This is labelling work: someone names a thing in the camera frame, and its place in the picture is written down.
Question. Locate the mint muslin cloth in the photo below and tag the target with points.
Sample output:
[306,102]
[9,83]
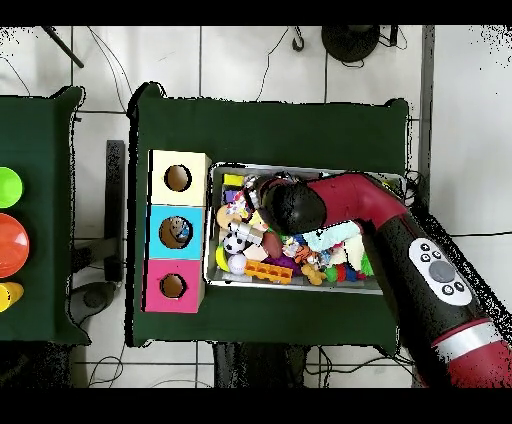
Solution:
[328,236]

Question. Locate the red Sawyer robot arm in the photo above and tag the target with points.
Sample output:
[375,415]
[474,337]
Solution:
[352,200]

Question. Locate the wooden three-hole box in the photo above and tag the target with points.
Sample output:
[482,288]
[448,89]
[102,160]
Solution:
[188,198]

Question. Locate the silver mesh bin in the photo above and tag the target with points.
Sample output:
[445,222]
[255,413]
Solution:
[320,288]

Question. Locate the polka dot crumpled wrapper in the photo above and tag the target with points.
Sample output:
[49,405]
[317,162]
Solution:
[236,202]

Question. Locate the brown toy football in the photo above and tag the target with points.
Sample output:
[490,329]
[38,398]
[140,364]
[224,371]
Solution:
[272,244]

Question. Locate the black white soccer ball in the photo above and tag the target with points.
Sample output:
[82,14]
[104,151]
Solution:
[233,242]

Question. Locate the white baseball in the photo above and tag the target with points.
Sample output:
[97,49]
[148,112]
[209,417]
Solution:
[237,263]

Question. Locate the orange plastic tray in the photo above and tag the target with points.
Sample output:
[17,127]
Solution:
[268,272]

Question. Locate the tiger plush toy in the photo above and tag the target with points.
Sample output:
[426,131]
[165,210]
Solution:
[306,254]

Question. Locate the dark green tablecloth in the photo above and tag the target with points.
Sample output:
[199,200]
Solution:
[260,132]

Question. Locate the cream muslin cloth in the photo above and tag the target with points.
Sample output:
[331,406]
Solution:
[354,248]

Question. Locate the large green spiky ball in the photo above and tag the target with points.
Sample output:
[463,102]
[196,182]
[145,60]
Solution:
[368,266]

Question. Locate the black floor bar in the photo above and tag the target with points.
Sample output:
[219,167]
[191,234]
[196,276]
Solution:
[115,200]

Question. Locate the grey rounded floor base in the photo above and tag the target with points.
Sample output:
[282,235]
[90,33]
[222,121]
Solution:
[94,298]

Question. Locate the black round lamp base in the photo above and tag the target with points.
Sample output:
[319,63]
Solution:
[350,42]

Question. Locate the dark green cloth side table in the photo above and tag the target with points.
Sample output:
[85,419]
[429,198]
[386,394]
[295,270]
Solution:
[32,140]

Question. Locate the orange plastic bowl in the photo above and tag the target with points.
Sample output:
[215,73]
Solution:
[12,244]

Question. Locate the green plastic bowl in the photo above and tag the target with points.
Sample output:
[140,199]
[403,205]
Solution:
[8,187]

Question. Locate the black rod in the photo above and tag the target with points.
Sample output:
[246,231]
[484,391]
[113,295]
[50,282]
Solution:
[64,47]

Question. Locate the yellow plastic cup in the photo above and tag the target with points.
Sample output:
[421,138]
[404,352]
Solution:
[8,295]

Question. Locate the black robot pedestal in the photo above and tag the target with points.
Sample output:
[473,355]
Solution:
[256,368]

